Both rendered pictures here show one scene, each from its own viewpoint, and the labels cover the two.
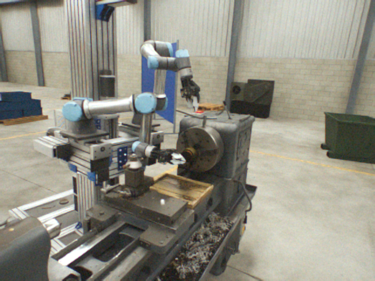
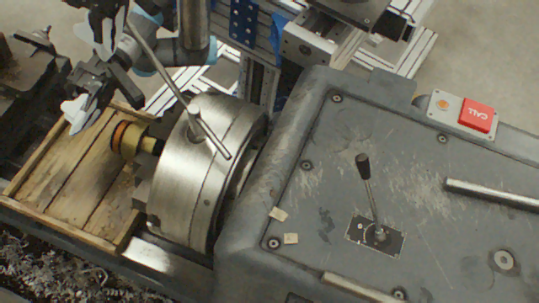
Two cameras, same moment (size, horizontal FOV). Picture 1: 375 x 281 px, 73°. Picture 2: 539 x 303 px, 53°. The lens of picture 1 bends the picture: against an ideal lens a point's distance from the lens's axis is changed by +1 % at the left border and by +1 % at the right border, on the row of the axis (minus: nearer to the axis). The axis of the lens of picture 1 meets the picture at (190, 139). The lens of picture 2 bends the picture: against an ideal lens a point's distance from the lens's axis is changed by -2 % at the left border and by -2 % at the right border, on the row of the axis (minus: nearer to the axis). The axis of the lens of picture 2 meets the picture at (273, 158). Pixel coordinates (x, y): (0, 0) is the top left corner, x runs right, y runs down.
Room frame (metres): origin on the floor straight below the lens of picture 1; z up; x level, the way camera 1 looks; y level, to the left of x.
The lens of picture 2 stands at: (1.66, -0.62, 2.04)
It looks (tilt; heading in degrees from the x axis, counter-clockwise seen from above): 58 degrees down; 76
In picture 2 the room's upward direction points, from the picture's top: 11 degrees clockwise
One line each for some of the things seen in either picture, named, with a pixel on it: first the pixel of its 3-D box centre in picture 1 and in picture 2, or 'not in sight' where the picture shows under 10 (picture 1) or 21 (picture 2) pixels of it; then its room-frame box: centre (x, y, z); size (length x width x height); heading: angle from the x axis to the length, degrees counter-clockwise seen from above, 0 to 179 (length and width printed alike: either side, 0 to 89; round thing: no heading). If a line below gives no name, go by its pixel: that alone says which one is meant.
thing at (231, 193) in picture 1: (211, 206); not in sight; (2.03, -0.22, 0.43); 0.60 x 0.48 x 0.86; 154
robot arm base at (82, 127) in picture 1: (84, 124); not in sight; (1.62, 0.71, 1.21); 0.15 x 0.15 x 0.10
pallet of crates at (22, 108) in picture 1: (17, 106); not in sight; (6.96, 4.87, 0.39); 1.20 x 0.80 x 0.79; 160
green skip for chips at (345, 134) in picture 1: (350, 136); not in sight; (5.44, -3.50, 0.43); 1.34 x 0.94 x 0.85; 164
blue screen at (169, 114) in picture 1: (155, 84); not in sight; (8.37, 1.26, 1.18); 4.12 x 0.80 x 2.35; 24
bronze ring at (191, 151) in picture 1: (188, 154); (139, 142); (1.53, 0.00, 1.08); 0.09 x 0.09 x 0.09; 65
